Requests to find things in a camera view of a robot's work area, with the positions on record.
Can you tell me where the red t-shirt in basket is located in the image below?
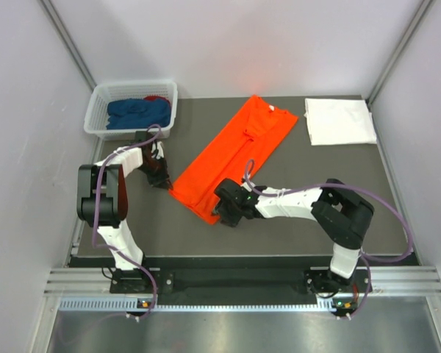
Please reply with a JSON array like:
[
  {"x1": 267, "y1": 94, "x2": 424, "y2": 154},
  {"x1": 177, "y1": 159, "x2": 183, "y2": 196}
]
[{"x1": 144, "y1": 95, "x2": 170, "y2": 104}]

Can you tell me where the orange t-shirt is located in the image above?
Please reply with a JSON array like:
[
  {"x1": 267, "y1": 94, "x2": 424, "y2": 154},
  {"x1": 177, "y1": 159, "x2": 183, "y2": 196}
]
[{"x1": 169, "y1": 95, "x2": 298, "y2": 224}]

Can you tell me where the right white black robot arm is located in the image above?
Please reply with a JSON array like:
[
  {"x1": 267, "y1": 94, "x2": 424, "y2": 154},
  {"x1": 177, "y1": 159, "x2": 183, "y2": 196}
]
[{"x1": 213, "y1": 179, "x2": 374, "y2": 291}]

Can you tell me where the blue t-shirt in basket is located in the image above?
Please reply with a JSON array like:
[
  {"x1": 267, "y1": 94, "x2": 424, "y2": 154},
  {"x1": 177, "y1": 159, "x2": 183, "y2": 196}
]
[{"x1": 106, "y1": 98, "x2": 171, "y2": 130}]

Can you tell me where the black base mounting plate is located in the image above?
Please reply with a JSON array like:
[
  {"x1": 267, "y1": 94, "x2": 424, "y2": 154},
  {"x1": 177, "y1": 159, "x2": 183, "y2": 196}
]
[{"x1": 108, "y1": 266, "x2": 376, "y2": 306}]

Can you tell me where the aluminium frame rail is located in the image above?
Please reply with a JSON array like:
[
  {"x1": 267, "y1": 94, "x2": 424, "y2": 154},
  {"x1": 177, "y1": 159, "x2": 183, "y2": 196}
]
[{"x1": 44, "y1": 266, "x2": 441, "y2": 296}]

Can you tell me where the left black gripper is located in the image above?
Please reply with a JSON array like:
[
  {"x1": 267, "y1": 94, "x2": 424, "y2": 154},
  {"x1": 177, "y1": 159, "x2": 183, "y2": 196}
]
[{"x1": 137, "y1": 155, "x2": 173, "y2": 190}]

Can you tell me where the white plastic basket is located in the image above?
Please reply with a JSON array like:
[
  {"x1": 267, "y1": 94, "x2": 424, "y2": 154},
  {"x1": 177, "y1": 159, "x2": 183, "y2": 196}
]
[{"x1": 84, "y1": 79, "x2": 178, "y2": 140}]

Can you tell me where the grey slotted cable duct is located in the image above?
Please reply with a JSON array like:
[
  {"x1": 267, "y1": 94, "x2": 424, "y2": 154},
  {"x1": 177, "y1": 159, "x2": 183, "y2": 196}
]
[{"x1": 59, "y1": 297, "x2": 353, "y2": 313}]

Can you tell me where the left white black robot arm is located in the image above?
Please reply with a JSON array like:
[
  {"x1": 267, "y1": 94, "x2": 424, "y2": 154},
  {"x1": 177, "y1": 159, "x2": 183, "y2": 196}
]
[{"x1": 76, "y1": 124, "x2": 173, "y2": 292}]

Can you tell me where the white folded t-shirt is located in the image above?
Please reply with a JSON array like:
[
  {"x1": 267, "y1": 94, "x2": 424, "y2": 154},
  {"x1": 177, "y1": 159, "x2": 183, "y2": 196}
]
[{"x1": 305, "y1": 98, "x2": 377, "y2": 146}]

